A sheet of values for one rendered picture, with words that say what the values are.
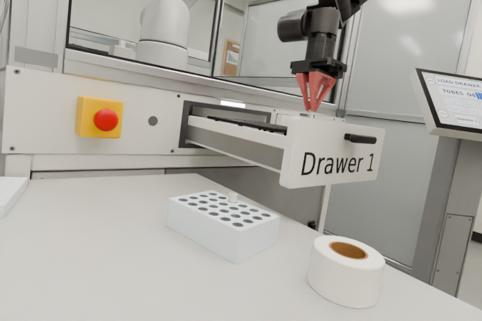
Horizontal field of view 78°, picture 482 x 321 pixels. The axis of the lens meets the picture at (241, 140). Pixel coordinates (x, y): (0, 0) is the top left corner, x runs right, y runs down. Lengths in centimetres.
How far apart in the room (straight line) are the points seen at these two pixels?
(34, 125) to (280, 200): 72
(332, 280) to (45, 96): 53
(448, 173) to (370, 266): 120
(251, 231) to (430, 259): 129
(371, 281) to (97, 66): 56
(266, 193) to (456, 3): 185
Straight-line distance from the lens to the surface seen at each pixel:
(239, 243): 34
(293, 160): 45
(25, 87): 62
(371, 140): 56
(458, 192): 153
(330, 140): 52
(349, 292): 32
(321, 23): 65
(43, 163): 65
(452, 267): 164
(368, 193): 243
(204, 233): 37
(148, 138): 68
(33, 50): 62
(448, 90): 147
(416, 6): 250
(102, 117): 57
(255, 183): 92
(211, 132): 63
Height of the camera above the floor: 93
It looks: 6 degrees down
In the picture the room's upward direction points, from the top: 8 degrees clockwise
